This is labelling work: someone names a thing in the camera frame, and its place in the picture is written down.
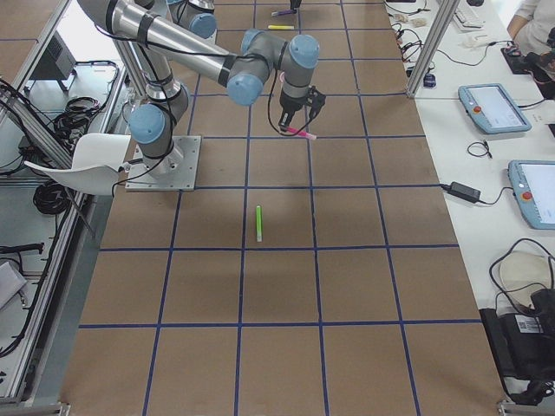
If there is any white chair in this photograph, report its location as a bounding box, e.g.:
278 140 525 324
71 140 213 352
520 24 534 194
24 133 131 196

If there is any black power adapter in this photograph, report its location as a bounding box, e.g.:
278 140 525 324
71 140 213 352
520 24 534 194
440 181 480 204

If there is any pink pen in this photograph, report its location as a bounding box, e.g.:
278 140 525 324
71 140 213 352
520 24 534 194
280 127 317 140

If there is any purple pen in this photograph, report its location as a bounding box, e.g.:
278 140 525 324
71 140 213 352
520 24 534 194
271 9 297 16

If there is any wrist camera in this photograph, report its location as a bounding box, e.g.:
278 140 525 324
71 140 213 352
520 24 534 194
305 86 326 120

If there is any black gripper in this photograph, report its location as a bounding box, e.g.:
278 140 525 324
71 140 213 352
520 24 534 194
278 0 309 130

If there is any blue teach pendant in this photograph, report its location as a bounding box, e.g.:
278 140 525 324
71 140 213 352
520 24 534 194
508 159 554 230
458 83 532 134

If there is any aluminium frame post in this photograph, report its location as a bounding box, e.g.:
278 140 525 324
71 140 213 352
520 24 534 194
406 0 459 99

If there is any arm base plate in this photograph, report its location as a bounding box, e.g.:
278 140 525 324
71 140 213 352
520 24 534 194
125 135 202 192

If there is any green pen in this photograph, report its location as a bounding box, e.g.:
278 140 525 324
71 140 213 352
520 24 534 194
255 205 263 243

